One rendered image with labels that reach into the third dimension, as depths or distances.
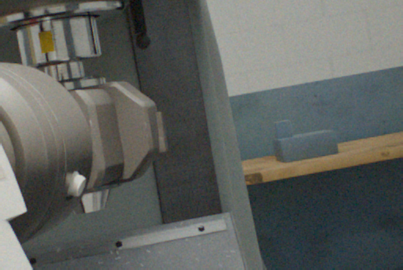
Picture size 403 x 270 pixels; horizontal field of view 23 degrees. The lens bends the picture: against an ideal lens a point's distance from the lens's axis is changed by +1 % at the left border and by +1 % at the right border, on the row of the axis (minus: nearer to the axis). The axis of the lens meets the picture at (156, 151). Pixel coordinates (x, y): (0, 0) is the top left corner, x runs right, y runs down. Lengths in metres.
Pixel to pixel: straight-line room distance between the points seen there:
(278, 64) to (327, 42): 0.27
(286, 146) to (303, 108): 0.70
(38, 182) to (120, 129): 0.12
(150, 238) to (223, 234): 0.07
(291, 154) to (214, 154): 3.34
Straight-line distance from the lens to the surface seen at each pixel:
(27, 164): 0.42
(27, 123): 0.42
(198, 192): 0.98
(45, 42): 0.58
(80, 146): 0.46
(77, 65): 0.59
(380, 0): 5.16
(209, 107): 0.99
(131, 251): 0.97
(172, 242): 0.97
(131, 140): 0.53
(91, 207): 0.59
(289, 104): 4.97
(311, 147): 4.34
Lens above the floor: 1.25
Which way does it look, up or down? 3 degrees down
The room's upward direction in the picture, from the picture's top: 10 degrees counter-clockwise
